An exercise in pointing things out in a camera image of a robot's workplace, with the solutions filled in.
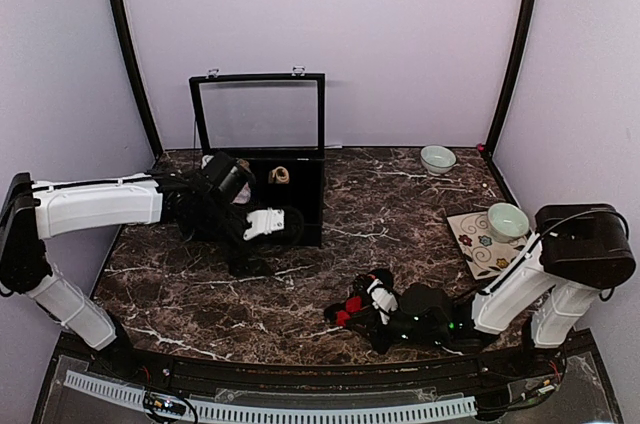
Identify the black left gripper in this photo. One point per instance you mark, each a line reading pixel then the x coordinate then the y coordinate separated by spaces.
pixel 246 266

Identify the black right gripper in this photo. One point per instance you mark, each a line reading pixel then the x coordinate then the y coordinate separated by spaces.
pixel 381 344

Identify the striped beige maroon sock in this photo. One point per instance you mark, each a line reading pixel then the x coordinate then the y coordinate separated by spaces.
pixel 279 175

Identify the black argyle orange red sock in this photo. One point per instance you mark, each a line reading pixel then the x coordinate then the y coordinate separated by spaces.
pixel 358 302

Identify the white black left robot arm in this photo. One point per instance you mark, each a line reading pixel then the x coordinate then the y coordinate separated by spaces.
pixel 216 200

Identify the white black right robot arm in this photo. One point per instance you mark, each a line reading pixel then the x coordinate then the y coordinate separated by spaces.
pixel 576 253

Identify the pink white rolled sock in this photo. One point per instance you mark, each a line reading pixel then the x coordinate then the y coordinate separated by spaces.
pixel 244 196

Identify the multicolour rolled sock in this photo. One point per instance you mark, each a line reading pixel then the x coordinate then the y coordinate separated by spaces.
pixel 206 159

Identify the square floral plate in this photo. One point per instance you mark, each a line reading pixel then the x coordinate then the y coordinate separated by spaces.
pixel 484 255

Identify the black box with glass lid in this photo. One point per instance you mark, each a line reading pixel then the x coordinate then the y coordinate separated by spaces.
pixel 269 120

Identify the pale green bowl on plate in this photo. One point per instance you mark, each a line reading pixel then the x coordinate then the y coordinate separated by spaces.
pixel 507 222

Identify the small circuit board right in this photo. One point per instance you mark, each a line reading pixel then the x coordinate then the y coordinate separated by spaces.
pixel 546 387

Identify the small circuit board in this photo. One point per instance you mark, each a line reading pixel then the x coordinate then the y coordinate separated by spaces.
pixel 159 405
pixel 546 387

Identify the pale green bowl at back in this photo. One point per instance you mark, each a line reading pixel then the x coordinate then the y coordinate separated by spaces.
pixel 437 160

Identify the small circuit board left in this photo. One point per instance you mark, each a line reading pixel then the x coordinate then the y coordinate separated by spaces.
pixel 159 405

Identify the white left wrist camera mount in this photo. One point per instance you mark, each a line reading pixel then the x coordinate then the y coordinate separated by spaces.
pixel 264 222

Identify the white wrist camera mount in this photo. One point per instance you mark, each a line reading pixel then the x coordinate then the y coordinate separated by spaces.
pixel 264 222
pixel 383 300

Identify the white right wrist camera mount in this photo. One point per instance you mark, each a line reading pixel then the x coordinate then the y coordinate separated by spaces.
pixel 383 300

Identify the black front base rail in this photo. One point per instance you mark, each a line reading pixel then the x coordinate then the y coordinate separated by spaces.
pixel 482 372

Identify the black left frame post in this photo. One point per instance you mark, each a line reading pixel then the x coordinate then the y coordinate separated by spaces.
pixel 132 68

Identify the black frame post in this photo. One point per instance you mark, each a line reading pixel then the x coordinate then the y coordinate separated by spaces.
pixel 516 54
pixel 132 68

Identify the black right frame post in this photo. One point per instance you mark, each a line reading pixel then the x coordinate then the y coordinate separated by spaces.
pixel 516 54

